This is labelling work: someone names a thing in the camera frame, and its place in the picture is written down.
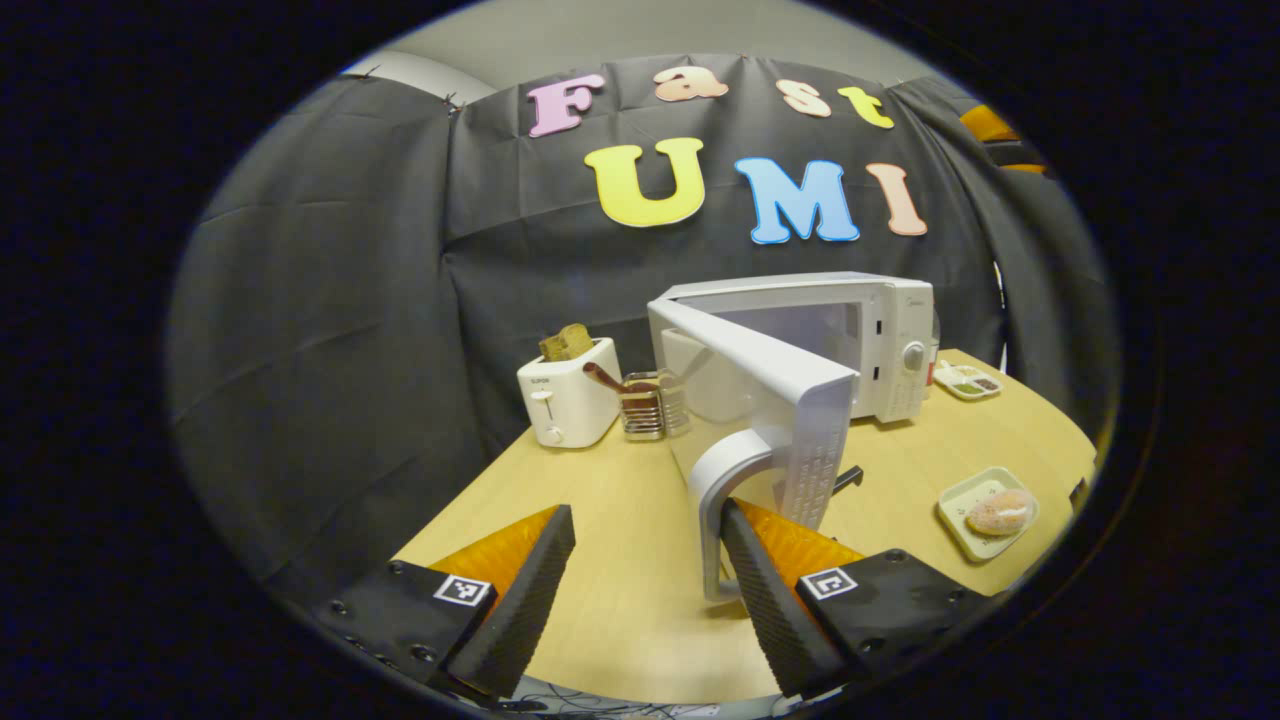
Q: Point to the brown bread slice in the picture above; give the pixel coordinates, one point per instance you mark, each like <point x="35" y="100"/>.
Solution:
<point x="568" y="343"/>

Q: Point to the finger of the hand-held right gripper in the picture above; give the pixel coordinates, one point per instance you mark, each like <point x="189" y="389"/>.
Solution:
<point x="990" y="125"/>

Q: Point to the white toaster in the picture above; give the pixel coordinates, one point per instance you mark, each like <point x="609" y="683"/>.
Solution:
<point x="575" y="405"/>

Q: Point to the white sectioned spice tray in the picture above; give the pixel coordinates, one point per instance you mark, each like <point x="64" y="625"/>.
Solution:
<point x="968" y="380"/>

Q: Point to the sprinkled bread roll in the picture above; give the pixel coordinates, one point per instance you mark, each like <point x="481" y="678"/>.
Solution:
<point x="1000" y="512"/>

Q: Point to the white microwave oven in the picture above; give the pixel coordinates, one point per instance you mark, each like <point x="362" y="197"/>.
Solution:
<point x="890" y="330"/>

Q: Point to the clear bottle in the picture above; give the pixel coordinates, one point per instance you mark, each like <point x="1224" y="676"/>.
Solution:
<point x="936" y="340"/>

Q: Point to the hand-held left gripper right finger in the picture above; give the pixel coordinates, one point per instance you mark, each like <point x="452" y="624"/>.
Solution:
<point x="768" y="610"/>

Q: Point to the small square pale plate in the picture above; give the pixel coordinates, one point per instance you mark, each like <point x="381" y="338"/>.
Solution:
<point x="960" y="505"/>

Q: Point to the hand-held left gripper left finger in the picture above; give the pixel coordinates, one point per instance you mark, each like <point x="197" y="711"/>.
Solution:
<point x="528" y="600"/>

